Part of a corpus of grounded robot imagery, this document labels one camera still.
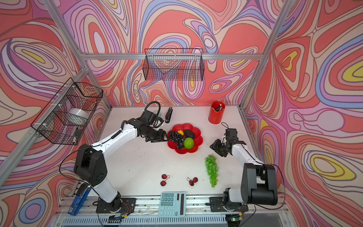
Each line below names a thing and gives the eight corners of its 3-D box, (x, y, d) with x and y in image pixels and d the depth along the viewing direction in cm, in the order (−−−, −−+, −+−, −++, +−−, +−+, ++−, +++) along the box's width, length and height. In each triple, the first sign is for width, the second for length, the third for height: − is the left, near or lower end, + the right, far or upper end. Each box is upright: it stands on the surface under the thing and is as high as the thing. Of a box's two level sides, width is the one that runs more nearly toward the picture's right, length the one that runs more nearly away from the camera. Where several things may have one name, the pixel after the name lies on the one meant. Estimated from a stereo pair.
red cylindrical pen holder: (208, 124, 109) (211, 112, 99) (207, 113, 116) (209, 101, 106) (222, 124, 109) (226, 112, 99) (220, 113, 116) (223, 101, 106)
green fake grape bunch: (208, 187, 80) (209, 185, 77) (204, 157, 92) (205, 154, 89) (219, 187, 80) (220, 185, 77) (214, 157, 92) (215, 154, 89)
